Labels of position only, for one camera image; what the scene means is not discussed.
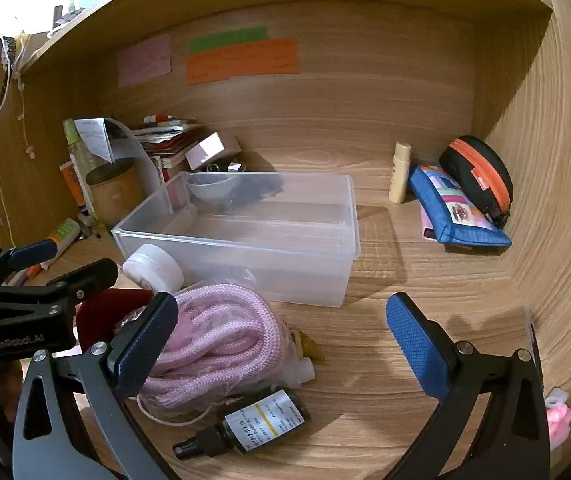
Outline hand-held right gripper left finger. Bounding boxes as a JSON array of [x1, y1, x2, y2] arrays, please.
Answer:
[[13, 291, 181, 480]]

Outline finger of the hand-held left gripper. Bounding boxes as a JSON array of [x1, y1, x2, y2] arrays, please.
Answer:
[[46, 258, 119, 311], [8, 239, 57, 272]]

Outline dark spray bottle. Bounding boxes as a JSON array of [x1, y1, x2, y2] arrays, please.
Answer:
[[173, 388, 312, 461]]

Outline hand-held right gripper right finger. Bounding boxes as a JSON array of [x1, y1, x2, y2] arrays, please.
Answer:
[[385, 291, 551, 480]]

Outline small gold trinket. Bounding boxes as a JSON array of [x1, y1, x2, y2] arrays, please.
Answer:
[[290, 330, 325, 363]]

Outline pink rope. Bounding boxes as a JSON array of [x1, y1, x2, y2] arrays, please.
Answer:
[[116, 280, 291, 411]]

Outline pink paper note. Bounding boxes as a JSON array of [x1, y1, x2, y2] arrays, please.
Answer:
[[117, 34, 173, 88]]

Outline white handwritten paper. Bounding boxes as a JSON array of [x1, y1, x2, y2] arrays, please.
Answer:
[[74, 117, 114, 163]]

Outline green orange cream tube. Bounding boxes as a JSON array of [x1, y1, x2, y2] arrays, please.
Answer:
[[40, 218, 81, 266]]

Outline orange marker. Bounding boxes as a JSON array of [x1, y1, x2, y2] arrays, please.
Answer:
[[13, 262, 46, 286]]

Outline green paper note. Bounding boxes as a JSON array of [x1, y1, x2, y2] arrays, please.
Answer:
[[188, 26, 269, 54]]

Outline white curved sheet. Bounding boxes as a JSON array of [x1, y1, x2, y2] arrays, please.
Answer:
[[106, 119, 164, 196]]

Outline small white box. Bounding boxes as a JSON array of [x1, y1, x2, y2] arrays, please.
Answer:
[[186, 131, 242, 171]]

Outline small clear bowl of clips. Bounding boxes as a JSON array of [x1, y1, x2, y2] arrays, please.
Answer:
[[187, 172, 239, 207]]

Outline stack of books and papers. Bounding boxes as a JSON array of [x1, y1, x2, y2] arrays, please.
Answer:
[[130, 115, 201, 181]]

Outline blue patchwork pouch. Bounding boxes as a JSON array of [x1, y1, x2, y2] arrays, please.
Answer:
[[409, 164, 512, 247]]

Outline pink flat case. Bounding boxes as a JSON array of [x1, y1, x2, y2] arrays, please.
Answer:
[[419, 205, 439, 242]]

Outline small pink toy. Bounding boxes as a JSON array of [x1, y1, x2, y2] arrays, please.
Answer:
[[544, 387, 571, 451]]

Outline green spray bottle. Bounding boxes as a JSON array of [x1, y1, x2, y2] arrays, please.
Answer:
[[63, 118, 101, 221]]

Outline orange paper note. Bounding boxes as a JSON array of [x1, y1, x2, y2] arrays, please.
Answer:
[[184, 38, 299, 86]]

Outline dark cloth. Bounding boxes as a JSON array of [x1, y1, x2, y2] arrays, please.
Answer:
[[226, 172, 285, 211]]

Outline clear plastic container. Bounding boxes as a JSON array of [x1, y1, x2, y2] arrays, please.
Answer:
[[112, 171, 361, 308]]

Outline orange box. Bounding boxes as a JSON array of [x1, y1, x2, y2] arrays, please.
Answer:
[[60, 160, 86, 208]]

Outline pile of binder clips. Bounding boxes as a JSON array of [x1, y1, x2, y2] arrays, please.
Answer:
[[206, 160, 244, 175]]

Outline tan mug with lid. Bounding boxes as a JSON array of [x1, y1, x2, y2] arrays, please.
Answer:
[[86, 157, 146, 228]]

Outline white hanging cord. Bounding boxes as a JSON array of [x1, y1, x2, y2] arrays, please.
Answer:
[[0, 35, 34, 161]]

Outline red fabric pouch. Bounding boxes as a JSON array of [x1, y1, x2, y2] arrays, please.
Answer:
[[76, 287, 154, 356]]

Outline white round jar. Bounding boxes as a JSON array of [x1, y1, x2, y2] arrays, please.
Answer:
[[122, 244, 185, 293]]

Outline black case orange zipper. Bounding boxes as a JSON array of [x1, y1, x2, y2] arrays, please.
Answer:
[[439, 135, 514, 228]]

